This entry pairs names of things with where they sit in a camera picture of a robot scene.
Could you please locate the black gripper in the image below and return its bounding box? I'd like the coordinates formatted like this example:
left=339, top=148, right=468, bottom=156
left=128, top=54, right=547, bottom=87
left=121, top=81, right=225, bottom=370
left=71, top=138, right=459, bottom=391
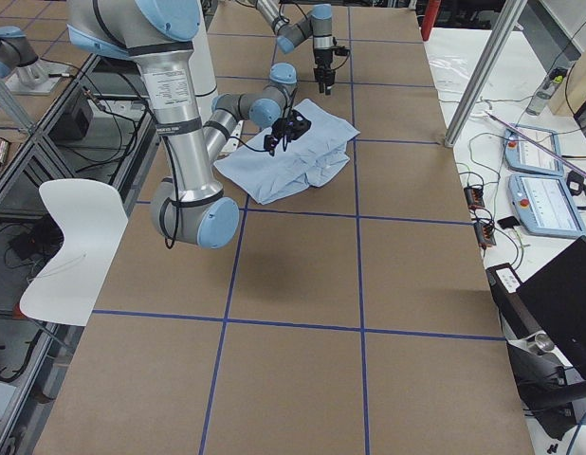
left=313, top=46, right=335, bottom=96
left=264, top=118, right=292, bottom=156

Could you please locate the light blue button-up shirt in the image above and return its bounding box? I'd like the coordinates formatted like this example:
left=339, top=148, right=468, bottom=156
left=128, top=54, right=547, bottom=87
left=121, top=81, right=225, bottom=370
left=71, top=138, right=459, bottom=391
left=214, top=99, right=359, bottom=205

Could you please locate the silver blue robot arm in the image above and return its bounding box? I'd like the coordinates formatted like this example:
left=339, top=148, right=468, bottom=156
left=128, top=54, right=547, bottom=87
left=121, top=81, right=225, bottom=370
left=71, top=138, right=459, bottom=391
left=67, top=1, right=297, bottom=248
left=238, top=0, right=349, bottom=96

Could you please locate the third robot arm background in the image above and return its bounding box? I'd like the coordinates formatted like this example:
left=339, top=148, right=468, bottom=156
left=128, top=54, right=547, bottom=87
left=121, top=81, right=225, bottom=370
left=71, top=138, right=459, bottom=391
left=0, top=26, right=39, bottom=79

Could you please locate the red cylinder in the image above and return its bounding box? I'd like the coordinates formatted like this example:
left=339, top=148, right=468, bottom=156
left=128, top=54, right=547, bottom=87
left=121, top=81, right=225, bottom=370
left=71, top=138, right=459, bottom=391
left=420, top=0, right=441, bottom=42

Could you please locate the black power strip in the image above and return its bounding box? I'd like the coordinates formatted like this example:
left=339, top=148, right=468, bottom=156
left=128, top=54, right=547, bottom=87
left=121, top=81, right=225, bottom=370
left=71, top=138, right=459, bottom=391
left=464, top=186, right=485, bottom=209
left=473, top=220, right=497, bottom=249

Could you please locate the white plastic chair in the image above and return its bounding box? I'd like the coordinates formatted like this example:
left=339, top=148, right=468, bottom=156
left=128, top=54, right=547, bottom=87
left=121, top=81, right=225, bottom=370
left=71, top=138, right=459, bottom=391
left=20, top=178, right=128, bottom=327

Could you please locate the upper blue teach pendant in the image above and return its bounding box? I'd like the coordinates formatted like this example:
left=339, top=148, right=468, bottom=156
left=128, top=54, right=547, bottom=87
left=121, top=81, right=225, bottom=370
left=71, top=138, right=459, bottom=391
left=504, top=124, right=564, bottom=177

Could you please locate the blue teach pendant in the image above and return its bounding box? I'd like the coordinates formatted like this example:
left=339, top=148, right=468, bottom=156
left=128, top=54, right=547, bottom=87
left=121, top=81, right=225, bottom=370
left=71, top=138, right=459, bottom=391
left=504, top=124, right=564, bottom=177
left=508, top=173, right=586, bottom=239

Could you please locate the clear water bottle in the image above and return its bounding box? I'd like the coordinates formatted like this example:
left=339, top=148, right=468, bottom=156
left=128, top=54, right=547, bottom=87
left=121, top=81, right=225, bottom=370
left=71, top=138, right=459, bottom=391
left=525, top=66, right=568, bottom=116

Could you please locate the lower blue teach pendant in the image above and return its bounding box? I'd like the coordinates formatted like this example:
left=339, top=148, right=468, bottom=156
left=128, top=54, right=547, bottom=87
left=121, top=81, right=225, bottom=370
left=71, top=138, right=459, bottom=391
left=508, top=173, right=586, bottom=239

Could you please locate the black laptop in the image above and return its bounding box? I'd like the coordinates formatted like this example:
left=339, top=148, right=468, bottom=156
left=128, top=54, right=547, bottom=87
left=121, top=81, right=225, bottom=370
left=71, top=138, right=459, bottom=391
left=510, top=235, right=586, bottom=375

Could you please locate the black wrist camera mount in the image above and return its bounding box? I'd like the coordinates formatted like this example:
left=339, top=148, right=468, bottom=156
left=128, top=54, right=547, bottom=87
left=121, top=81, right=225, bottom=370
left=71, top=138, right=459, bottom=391
left=285, top=109, right=311, bottom=141
left=331, top=45, right=350, bottom=57

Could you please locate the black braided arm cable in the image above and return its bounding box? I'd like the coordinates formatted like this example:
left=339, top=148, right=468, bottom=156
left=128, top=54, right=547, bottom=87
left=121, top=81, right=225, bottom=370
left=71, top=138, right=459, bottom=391
left=226, top=89, right=297, bottom=155

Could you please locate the aluminium frame post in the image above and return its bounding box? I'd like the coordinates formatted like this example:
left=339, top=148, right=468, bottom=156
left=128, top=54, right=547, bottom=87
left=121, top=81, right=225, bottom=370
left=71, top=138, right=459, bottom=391
left=444, top=0, right=527, bottom=148

